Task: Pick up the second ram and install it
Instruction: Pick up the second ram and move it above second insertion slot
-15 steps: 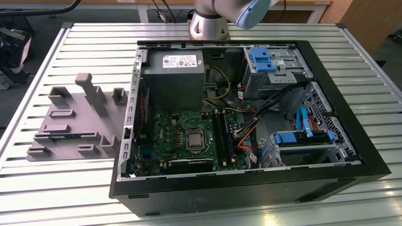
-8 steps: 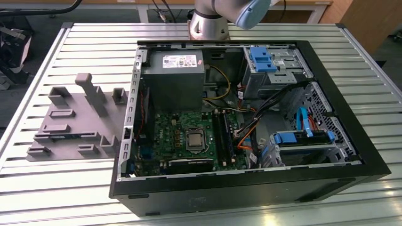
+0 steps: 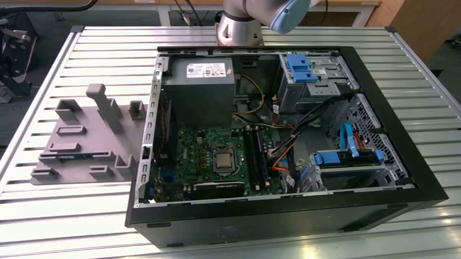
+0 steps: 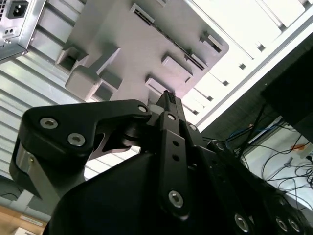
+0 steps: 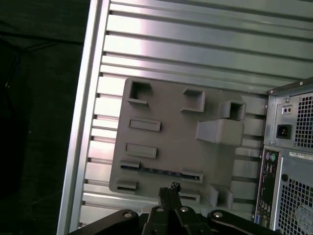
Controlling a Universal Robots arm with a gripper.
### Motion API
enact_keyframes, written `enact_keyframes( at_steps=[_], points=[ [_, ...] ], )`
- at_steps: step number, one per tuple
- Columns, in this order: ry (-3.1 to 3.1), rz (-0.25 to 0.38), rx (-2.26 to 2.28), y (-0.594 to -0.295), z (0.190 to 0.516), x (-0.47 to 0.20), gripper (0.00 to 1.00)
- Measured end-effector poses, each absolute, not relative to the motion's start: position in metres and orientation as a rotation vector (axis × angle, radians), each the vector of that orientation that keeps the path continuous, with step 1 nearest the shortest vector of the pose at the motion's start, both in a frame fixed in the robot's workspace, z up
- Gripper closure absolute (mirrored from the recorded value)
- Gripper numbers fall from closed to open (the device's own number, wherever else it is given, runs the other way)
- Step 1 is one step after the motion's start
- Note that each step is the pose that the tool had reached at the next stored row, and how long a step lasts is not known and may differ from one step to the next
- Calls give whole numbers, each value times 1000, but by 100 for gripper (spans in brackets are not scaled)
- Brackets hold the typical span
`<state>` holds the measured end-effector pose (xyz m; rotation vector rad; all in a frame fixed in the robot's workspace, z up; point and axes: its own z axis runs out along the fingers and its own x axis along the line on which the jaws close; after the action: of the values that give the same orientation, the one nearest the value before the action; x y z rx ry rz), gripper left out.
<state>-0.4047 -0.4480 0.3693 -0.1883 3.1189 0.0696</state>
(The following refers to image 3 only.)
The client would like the blue RAM stick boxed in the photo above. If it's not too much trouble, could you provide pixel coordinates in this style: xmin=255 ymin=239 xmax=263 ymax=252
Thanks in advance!
xmin=40 ymin=152 xmax=109 ymax=161

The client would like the black empty RAM slot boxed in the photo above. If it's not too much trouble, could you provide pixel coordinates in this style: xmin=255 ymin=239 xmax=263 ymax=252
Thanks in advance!
xmin=243 ymin=126 xmax=262 ymax=191

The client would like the grey parts rack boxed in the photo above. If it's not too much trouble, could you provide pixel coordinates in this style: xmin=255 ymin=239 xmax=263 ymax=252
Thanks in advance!
xmin=29 ymin=83 xmax=148 ymax=187

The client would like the grey power supply unit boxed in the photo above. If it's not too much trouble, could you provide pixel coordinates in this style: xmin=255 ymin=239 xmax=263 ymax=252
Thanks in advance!
xmin=160 ymin=58 xmax=236 ymax=130

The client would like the green motherboard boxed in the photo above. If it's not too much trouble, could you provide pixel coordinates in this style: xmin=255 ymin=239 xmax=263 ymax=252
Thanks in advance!
xmin=152 ymin=125 xmax=288 ymax=202

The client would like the silver CPU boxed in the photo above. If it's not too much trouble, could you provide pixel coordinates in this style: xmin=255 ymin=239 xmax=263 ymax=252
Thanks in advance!
xmin=215 ymin=153 xmax=235 ymax=168

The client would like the metal CPU socket cover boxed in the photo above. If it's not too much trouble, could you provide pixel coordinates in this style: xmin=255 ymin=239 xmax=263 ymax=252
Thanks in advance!
xmin=210 ymin=145 xmax=240 ymax=176

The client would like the black graphics card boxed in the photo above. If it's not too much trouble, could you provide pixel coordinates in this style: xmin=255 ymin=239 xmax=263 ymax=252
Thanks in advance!
xmin=183 ymin=180 xmax=246 ymax=200

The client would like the blue plastic disk carrier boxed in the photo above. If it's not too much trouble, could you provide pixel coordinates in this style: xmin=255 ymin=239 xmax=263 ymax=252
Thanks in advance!
xmin=287 ymin=53 xmax=318 ymax=84

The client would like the metal drive bay cage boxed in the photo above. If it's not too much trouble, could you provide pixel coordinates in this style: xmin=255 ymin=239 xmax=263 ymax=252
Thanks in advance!
xmin=276 ymin=52 xmax=360 ymax=114

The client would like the black open PC case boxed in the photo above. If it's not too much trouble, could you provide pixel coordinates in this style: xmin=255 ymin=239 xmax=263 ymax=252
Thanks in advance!
xmin=124 ymin=45 xmax=450 ymax=248

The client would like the black disk in blue carrier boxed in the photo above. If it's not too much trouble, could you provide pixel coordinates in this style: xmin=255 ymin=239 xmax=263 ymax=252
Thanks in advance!
xmin=311 ymin=149 xmax=385 ymax=169

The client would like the wooden desk with white legs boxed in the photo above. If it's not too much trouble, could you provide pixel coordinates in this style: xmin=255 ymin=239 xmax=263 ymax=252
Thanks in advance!
xmin=153 ymin=0 xmax=382 ymax=28

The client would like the wooden cabinet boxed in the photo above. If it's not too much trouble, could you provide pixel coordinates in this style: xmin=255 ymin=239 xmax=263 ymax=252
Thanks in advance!
xmin=366 ymin=0 xmax=461 ymax=63

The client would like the thick black camera cable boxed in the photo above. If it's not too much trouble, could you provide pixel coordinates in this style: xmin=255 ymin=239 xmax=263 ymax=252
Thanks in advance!
xmin=0 ymin=0 xmax=99 ymax=16

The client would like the black cable with white plug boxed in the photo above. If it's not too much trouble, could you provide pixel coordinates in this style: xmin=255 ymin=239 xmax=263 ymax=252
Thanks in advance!
xmin=173 ymin=0 xmax=201 ymax=26

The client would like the yellow wire bundle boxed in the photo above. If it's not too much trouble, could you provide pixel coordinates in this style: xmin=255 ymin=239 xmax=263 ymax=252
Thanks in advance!
xmin=232 ymin=74 xmax=266 ymax=117

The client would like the orange wire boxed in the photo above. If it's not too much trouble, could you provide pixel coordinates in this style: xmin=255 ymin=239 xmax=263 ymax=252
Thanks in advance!
xmin=270 ymin=148 xmax=294 ymax=173

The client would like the black cable bundle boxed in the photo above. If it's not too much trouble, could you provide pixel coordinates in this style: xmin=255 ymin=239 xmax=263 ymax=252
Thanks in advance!
xmin=287 ymin=93 xmax=356 ymax=138

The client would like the blue flat wire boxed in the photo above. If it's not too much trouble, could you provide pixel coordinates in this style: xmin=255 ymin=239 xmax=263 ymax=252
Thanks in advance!
xmin=339 ymin=122 xmax=360 ymax=159

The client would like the silver disk bay bracket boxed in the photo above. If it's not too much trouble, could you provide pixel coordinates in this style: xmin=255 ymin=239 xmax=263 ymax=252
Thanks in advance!
xmin=308 ymin=151 xmax=397 ymax=191

